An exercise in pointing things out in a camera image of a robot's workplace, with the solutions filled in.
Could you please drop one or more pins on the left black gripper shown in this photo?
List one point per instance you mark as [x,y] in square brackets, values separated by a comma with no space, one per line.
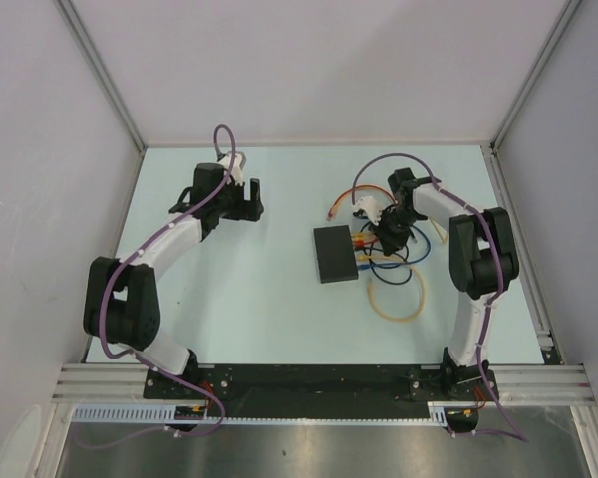
[247,210]

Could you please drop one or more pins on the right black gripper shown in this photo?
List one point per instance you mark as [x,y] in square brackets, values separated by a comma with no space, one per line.
[389,242]

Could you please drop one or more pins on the black network switch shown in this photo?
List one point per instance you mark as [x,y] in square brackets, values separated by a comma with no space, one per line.
[336,260]

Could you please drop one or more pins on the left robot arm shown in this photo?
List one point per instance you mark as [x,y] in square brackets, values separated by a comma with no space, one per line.
[122,306]

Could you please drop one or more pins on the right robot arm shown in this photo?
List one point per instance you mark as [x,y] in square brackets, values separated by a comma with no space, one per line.
[482,262]

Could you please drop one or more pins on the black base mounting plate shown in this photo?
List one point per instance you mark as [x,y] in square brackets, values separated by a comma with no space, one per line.
[331,392]

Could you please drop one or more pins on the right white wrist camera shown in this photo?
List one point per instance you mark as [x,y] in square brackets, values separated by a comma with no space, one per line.
[368,207]

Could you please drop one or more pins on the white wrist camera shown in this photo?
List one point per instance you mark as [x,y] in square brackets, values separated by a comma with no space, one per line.
[233,165]
[368,207]

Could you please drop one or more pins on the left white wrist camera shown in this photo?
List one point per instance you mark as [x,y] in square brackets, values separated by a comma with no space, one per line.
[233,165]

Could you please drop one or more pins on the right aluminium frame post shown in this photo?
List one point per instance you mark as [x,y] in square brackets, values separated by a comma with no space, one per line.
[549,47]

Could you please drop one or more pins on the aluminium frame post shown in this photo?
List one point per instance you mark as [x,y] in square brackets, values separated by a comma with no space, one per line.
[549,47]
[101,73]

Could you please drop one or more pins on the right side aluminium rail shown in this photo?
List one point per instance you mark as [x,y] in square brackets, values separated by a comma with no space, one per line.
[537,309]

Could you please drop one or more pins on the aluminium rail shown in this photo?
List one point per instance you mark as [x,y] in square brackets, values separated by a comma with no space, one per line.
[537,309]
[531,385]

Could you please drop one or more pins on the slotted cable duct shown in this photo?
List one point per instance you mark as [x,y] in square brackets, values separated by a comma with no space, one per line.
[174,415]

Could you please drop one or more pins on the aluminium front rail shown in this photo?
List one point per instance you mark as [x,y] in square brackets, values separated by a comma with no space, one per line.
[531,385]

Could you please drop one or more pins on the left aluminium frame post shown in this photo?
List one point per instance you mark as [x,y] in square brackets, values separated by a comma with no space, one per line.
[101,73]

